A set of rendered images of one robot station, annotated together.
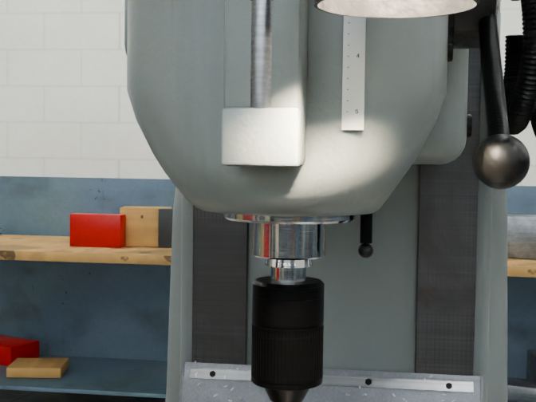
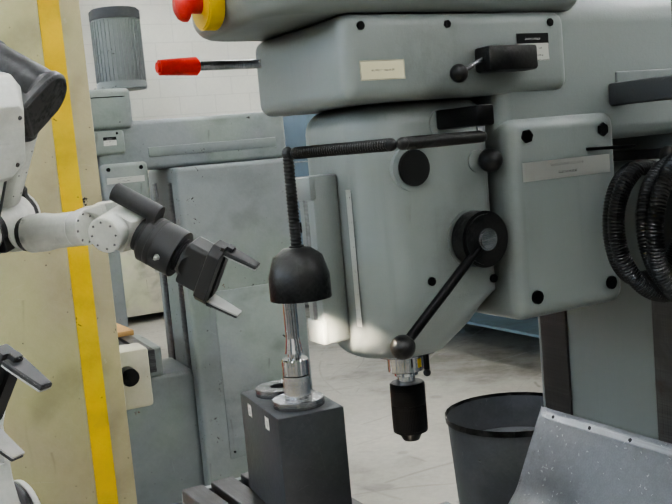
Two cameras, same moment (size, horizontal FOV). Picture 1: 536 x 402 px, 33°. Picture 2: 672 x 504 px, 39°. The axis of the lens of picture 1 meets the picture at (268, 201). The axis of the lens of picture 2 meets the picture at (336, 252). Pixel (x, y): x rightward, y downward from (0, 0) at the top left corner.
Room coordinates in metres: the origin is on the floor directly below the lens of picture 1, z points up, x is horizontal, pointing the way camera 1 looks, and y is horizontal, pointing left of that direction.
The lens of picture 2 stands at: (-0.22, -0.94, 1.58)
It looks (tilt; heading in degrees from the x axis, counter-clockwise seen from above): 6 degrees down; 53
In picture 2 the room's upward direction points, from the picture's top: 5 degrees counter-clockwise
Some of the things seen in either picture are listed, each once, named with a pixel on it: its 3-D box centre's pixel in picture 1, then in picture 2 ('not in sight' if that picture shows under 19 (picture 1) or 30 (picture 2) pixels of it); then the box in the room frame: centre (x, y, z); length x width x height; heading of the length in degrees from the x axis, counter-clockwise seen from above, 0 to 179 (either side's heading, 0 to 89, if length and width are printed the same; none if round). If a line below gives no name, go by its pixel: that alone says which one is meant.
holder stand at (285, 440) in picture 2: not in sight; (293, 445); (0.69, 0.42, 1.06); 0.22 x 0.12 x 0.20; 75
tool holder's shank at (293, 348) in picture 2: not in sight; (291, 326); (0.68, 0.38, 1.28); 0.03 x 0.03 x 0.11
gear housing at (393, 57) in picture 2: not in sight; (408, 65); (0.63, -0.02, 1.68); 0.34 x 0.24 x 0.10; 172
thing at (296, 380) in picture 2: not in sight; (296, 380); (0.68, 0.38, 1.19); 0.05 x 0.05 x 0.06
